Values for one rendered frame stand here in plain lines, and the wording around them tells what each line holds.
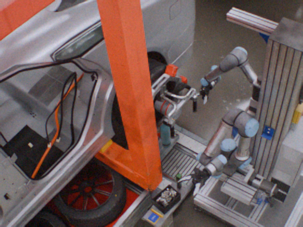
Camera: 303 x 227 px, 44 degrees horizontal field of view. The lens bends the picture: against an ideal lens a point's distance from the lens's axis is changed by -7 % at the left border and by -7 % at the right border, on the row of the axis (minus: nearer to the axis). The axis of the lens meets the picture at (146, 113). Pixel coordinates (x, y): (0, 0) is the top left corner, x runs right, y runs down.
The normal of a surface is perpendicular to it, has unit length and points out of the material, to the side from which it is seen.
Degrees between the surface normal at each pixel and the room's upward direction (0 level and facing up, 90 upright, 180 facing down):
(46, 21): 12
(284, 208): 0
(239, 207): 0
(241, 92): 0
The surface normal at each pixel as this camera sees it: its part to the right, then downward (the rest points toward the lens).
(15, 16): 0.79, 0.42
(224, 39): -0.09, -0.64
